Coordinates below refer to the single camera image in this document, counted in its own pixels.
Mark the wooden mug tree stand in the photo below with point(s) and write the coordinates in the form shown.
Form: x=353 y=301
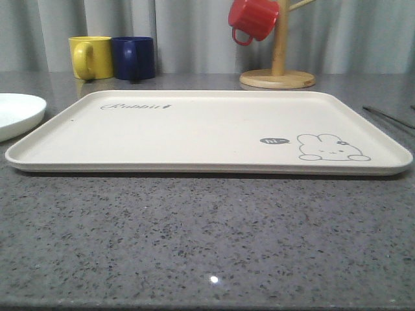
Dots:
x=278 y=77

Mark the cream rabbit serving tray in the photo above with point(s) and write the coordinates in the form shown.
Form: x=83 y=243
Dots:
x=259 y=132

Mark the red mug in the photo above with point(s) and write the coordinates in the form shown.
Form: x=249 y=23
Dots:
x=256 y=18

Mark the dark blue mug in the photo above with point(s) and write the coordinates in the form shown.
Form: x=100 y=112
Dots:
x=133 y=57

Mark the white round plate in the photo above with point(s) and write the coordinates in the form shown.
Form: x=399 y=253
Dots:
x=20 y=113

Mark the yellow mug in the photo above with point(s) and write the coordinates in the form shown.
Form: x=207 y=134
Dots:
x=91 y=57

